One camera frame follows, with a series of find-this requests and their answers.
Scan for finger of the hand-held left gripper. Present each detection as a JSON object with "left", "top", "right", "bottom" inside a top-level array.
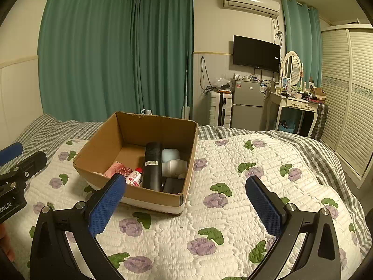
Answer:
[
  {"left": 0, "top": 142, "right": 23, "bottom": 166},
  {"left": 0, "top": 151, "right": 48, "bottom": 183}
]

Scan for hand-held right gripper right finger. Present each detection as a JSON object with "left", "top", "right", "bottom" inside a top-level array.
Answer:
[{"left": 245, "top": 175, "right": 341, "bottom": 280}]

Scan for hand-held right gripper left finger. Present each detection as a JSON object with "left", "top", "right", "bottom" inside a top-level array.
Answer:
[{"left": 30, "top": 173, "right": 127, "bottom": 280}]

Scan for red patterned card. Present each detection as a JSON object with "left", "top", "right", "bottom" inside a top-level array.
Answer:
[{"left": 103, "top": 161, "right": 133, "bottom": 179}]

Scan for small red white bottle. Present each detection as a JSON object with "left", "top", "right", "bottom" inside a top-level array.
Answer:
[{"left": 126, "top": 167, "right": 144, "bottom": 186}]

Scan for black remote control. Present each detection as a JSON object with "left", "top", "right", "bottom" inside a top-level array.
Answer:
[{"left": 142, "top": 142, "right": 163, "bottom": 192}]

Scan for black rectangular case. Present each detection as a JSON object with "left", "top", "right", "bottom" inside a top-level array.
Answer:
[{"left": 162, "top": 177, "right": 185, "bottom": 194}]

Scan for brown cardboard box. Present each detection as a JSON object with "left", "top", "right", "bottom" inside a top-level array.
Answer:
[{"left": 73, "top": 111, "right": 199, "bottom": 216}]

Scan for white plastic bottle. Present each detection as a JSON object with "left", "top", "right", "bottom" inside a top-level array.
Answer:
[{"left": 162, "top": 159, "right": 187, "bottom": 179}]

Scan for light blue earbud case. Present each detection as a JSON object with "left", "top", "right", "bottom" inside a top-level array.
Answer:
[{"left": 161, "top": 149, "right": 179, "bottom": 164}]

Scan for person's left hand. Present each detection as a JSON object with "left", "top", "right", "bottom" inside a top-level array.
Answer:
[{"left": 0, "top": 224, "right": 16, "bottom": 261}]

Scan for white floral quilt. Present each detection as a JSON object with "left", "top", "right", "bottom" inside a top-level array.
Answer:
[{"left": 3, "top": 134, "right": 365, "bottom": 280}]

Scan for blue storage bin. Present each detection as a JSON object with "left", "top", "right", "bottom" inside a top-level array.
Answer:
[{"left": 275, "top": 118, "right": 298, "bottom": 133}]

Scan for dark checked suitcase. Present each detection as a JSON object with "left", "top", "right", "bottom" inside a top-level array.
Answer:
[{"left": 309, "top": 103, "right": 329, "bottom": 140}]

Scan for grey two-door fridge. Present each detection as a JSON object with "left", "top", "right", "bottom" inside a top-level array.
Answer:
[{"left": 231, "top": 78, "right": 267, "bottom": 130}]

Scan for white dressing table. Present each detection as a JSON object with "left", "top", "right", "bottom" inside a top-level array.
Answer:
[{"left": 266, "top": 89, "right": 321, "bottom": 137}]

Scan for white hard suitcase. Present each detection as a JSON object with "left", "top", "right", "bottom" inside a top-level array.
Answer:
[{"left": 209, "top": 91, "right": 233, "bottom": 127}]

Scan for small brown open box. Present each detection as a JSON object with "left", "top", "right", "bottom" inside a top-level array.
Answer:
[{"left": 309, "top": 87, "right": 327, "bottom": 100}]

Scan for wide green curtain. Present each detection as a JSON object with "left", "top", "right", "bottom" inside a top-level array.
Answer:
[{"left": 38, "top": 0, "right": 137, "bottom": 123}]

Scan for clear plastic bag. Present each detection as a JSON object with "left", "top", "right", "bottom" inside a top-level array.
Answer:
[{"left": 214, "top": 77, "right": 233, "bottom": 91}]

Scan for white mop pole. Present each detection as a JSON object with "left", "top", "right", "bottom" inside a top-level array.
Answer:
[{"left": 182, "top": 51, "right": 190, "bottom": 119}]

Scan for white louvred wardrobe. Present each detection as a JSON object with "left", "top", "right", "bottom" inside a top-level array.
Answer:
[{"left": 319, "top": 23, "right": 373, "bottom": 178}]

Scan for oval white vanity mirror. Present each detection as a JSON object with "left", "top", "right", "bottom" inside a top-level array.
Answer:
[{"left": 280, "top": 51, "right": 304, "bottom": 87}]

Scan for green corner curtain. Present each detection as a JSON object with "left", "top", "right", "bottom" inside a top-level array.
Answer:
[{"left": 131, "top": 0, "right": 194, "bottom": 120}]

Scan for narrow green window curtain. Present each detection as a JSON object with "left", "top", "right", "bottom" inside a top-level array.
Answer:
[{"left": 282, "top": 0, "right": 323, "bottom": 86}]

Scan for white air conditioner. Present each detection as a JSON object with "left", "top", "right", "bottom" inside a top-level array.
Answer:
[{"left": 222, "top": 0, "right": 281, "bottom": 17}]

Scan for hanging black cables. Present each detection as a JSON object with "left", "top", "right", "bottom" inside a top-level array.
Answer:
[{"left": 200, "top": 57, "right": 218, "bottom": 94}]

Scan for black wall television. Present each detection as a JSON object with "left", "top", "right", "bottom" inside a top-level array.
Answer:
[{"left": 232, "top": 35, "right": 281, "bottom": 73}]

